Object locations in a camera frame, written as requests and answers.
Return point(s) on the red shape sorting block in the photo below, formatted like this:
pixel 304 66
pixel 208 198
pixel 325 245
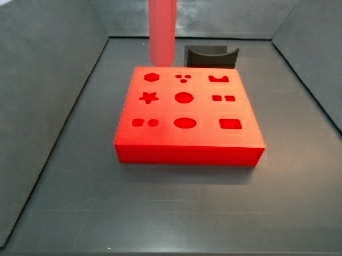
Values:
pixel 189 116

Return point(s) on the black curved holder block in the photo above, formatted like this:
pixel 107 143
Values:
pixel 203 56

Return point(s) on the red hexagon peg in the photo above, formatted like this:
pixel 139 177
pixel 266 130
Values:
pixel 162 17

